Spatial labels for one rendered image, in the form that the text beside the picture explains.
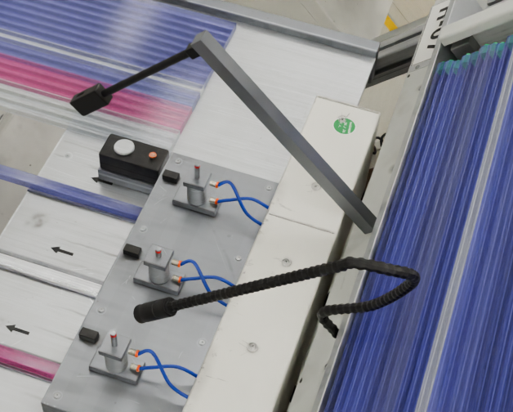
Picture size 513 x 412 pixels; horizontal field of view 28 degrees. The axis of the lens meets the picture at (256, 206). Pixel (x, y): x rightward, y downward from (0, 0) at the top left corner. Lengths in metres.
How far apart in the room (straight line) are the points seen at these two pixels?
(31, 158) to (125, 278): 0.67
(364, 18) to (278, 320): 1.58
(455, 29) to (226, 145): 0.31
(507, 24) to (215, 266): 0.43
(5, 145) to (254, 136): 0.54
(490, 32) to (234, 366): 0.49
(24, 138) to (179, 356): 0.77
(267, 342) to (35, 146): 0.81
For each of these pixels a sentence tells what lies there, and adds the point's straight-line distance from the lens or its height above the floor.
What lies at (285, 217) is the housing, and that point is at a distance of 1.11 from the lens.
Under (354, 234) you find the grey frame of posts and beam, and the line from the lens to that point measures 1.10.
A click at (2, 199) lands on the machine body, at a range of 1.67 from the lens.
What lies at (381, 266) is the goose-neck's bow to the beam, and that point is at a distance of 0.78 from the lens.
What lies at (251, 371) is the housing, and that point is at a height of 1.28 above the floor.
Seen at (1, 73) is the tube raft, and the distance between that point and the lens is 1.36.
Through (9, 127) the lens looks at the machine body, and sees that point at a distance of 1.71.
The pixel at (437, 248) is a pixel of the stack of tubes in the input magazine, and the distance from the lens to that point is 0.95.
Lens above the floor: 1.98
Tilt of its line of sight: 42 degrees down
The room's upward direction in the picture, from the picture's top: 73 degrees clockwise
